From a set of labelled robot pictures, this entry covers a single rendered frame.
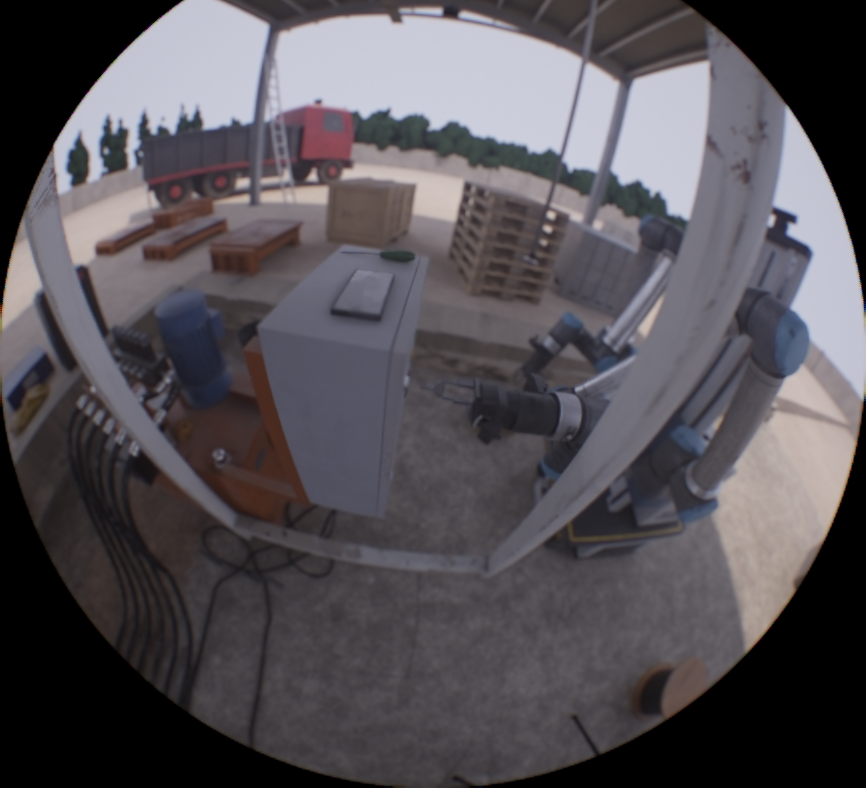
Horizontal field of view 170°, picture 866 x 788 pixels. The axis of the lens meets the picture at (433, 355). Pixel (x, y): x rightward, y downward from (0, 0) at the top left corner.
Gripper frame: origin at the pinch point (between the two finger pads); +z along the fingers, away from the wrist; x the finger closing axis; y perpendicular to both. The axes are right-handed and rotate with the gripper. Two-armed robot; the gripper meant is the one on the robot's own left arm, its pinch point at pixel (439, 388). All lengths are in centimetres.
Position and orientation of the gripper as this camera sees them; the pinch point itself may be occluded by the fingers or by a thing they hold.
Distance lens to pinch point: 50.8
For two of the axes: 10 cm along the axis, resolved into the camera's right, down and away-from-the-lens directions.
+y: -0.6, 6.0, -8.0
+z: -9.8, -1.8, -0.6
